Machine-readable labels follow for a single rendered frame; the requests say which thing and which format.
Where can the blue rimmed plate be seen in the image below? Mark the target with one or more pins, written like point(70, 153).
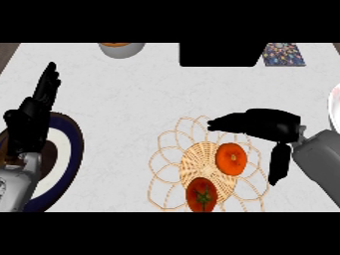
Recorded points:
point(62, 159)

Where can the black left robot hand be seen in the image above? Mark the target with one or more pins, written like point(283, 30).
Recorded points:
point(30, 116)

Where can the black appliance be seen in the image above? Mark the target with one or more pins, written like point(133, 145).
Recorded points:
point(219, 54)

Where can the red tomato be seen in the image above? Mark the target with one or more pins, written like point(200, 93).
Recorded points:
point(201, 195)

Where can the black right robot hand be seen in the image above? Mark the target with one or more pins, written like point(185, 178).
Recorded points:
point(265, 124)

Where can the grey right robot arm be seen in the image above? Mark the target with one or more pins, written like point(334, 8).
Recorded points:
point(332, 169)

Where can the grey cup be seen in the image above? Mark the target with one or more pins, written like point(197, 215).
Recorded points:
point(122, 50)

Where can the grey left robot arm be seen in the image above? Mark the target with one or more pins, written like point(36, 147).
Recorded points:
point(5, 189)

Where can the orange squash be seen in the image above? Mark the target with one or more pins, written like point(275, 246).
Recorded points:
point(231, 158)

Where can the floral patterned box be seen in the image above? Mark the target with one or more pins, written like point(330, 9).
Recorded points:
point(283, 54)

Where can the woven wicker placemat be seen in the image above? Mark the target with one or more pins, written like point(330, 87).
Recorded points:
point(201, 166)

